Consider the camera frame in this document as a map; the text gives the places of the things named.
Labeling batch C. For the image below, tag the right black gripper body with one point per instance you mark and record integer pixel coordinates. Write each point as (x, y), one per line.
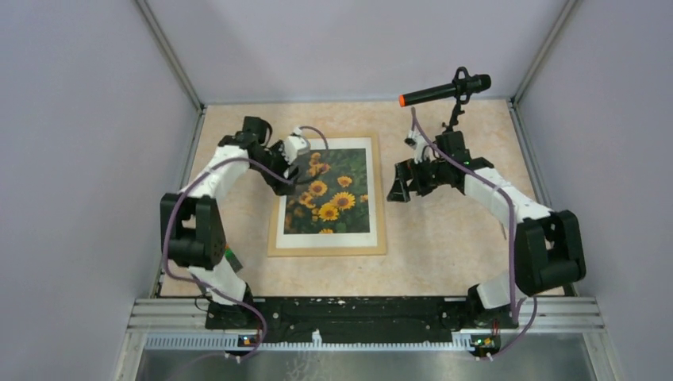
(439, 167)

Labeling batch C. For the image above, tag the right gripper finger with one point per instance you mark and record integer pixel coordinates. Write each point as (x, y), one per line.
(399, 191)
(425, 182)

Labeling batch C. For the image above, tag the wooden picture frame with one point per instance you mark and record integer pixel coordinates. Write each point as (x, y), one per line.
(337, 208)

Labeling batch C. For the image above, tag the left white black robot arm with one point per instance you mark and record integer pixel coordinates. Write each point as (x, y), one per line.
(193, 235)

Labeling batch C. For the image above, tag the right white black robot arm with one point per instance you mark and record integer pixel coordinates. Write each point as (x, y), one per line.
(545, 247)

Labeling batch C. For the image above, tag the black mini tripod stand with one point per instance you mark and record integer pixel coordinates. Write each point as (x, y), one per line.
(456, 113)

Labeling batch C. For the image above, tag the grey lego baseplate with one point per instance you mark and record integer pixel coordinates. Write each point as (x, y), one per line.
(235, 264)

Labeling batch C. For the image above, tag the black microphone orange tip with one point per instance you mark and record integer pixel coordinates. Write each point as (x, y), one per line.
(475, 84)

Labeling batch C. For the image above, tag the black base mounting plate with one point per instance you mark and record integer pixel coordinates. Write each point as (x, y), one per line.
(358, 320)

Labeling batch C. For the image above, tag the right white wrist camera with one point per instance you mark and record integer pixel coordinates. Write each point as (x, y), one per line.
(418, 143)

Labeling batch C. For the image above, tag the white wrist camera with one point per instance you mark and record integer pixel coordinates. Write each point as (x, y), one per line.
(295, 145)
(418, 143)

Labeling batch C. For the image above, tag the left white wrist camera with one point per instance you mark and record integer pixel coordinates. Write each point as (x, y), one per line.
(295, 145)

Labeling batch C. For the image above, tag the aluminium front rail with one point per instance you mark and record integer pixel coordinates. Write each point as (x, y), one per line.
(179, 323)

